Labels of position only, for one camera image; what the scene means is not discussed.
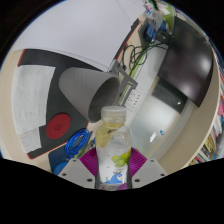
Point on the clear printed-label water bottle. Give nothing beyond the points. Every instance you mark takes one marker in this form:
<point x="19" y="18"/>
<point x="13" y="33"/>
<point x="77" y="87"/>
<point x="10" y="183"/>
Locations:
<point x="115" y="146"/>

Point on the dark navy desk mat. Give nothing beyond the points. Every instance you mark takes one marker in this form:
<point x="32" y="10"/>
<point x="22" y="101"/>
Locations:
<point x="56" y="154"/>

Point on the flat round red coaster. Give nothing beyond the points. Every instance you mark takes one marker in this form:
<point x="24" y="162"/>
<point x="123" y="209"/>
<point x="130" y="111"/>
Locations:
<point x="58" y="126"/>

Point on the white wall socket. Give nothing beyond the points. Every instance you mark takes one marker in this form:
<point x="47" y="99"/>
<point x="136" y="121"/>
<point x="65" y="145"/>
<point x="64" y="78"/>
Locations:
<point x="135" y="98"/>

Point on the grey metal laptop stand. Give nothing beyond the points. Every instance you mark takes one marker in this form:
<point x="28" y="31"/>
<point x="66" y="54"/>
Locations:
<point x="125" y="80"/>

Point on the small blue device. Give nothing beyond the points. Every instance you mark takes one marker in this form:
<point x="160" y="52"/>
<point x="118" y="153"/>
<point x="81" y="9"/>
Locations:
<point x="150" y="32"/>

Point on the black computer monitor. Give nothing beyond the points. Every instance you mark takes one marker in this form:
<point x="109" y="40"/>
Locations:
<point x="186" y="60"/>

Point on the black red-edged desk mat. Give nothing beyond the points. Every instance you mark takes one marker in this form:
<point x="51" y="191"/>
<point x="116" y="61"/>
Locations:
<point x="43" y="58"/>

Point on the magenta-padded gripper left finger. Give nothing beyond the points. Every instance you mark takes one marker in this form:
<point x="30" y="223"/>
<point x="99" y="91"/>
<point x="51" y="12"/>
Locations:
<point x="75" y="173"/>

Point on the white paper napkin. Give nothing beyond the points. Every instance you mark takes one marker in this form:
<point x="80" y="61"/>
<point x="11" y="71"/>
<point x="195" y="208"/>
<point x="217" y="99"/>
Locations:
<point x="31" y="96"/>

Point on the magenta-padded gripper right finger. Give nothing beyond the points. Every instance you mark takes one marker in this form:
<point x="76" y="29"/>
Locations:
<point x="150" y="171"/>

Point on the white paper sheets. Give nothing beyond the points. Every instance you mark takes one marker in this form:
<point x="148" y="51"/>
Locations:
<point x="76" y="30"/>

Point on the grey ribbed cup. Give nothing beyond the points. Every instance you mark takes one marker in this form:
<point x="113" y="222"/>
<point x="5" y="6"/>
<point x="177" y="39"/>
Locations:
<point x="80" y="88"/>

